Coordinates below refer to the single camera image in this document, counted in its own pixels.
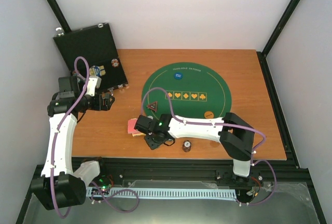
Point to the orange big blind button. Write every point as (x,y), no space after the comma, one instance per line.
(209,115)

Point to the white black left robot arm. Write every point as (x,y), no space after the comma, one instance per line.
(58,185)

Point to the red playing card deck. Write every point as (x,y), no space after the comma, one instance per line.
(131,128)

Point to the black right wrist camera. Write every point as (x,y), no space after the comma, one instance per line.
(143,123)

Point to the round green poker mat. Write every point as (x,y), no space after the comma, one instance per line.
(201,89)

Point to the black aluminium frame rail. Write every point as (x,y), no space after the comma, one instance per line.
(277,192)

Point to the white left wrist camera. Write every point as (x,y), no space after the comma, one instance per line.
(93,84)

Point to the blue chips in case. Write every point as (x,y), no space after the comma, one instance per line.
(97,71)

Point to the light blue cable duct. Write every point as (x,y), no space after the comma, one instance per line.
(165,194)

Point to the orange chip in case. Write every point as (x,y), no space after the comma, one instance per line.
(115,62)

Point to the blue small blind button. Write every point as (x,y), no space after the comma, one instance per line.
(178,75)

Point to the brown poker chip stack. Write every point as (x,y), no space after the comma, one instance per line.
(186,147)

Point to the black poker case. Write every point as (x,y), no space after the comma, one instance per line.
(97,46)

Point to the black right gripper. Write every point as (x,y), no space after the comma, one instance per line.
(152,144)

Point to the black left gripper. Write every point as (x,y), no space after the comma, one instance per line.
(107,105)

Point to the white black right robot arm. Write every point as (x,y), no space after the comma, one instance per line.
(234,134)

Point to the red triangular dealer button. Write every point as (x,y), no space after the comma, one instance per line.
(153,106)

